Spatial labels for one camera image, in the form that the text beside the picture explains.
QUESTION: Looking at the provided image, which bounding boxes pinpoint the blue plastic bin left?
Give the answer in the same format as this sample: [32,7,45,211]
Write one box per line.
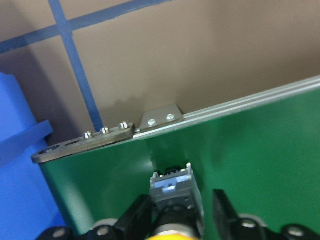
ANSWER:
[0,73,64,240]

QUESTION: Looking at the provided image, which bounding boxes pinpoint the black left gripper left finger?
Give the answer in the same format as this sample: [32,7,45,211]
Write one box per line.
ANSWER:
[114,194,153,238]

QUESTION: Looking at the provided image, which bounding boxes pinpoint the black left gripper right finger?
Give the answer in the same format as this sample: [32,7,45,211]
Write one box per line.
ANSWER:
[212,189,240,240]

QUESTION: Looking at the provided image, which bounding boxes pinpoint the yellow push button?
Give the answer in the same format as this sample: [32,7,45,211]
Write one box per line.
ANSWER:
[149,162,205,240]

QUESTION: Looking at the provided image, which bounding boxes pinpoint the green conveyor belt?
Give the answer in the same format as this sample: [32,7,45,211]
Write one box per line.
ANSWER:
[31,74,320,238]

